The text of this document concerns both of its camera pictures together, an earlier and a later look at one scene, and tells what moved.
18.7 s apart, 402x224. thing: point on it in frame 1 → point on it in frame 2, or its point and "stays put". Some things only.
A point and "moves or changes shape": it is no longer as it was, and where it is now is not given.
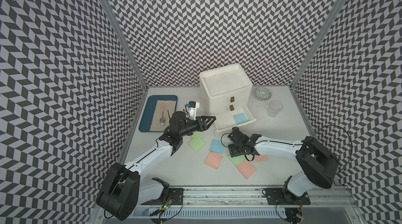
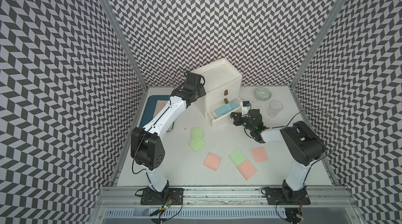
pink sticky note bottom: [246, 168] stays put
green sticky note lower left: [196, 144] stays put
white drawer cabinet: [225, 93] moves or changes shape
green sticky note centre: [237, 160] stays put
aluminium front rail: [256, 198] stays put
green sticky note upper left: [198, 134] stays put
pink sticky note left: [213, 160] stays put
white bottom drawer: [234, 118] moves or changes shape
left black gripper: [203, 126] → [202, 91]
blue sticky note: [216, 146] → [220, 111]
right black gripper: [233, 150] → [235, 118]
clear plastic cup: [274, 109] stays put
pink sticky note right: [261, 158] stays put
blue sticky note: [240, 118] moves or changes shape
